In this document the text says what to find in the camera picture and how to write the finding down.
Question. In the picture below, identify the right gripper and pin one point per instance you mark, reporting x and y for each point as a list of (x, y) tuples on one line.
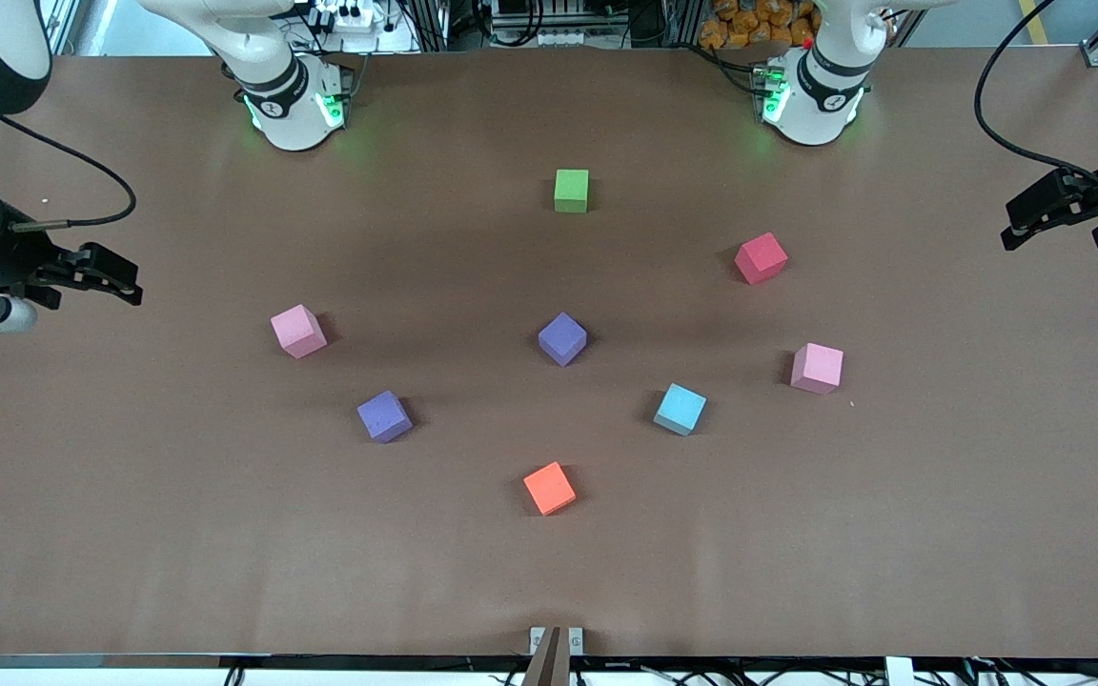
[(8, 259)]

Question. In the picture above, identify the pink foam block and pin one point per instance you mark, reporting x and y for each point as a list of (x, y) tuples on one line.
[(817, 368), (297, 332)]

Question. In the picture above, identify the purple foam block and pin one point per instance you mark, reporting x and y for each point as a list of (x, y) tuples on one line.
[(383, 416), (562, 338)]

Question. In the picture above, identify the light blue foam block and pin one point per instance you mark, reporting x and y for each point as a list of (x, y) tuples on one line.
[(681, 409)]

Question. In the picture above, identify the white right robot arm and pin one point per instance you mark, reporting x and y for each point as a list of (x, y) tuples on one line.
[(292, 105)]

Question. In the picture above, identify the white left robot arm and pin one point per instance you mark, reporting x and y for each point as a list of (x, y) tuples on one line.
[(821, 95)]

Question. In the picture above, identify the red foam block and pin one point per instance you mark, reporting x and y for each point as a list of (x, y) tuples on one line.
[(761, 259)]

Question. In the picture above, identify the white power strip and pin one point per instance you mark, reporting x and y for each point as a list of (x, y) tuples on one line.
[(349, 14)]

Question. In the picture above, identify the orange snack bags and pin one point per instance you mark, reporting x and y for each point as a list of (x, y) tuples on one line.
[(749, 24)]

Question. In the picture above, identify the green foam block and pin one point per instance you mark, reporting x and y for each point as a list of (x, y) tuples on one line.
[(571, 189)]

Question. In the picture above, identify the black equipment rack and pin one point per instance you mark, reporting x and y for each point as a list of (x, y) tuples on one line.
[(511, 19)]

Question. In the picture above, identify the orange foam block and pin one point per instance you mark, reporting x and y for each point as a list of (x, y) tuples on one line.
[(549, 488)]

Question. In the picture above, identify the white bracket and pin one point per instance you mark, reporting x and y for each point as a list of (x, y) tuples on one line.
[(899, 672)]

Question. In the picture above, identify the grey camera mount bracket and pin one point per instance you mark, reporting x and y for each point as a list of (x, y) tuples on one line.
[(549, 667)]

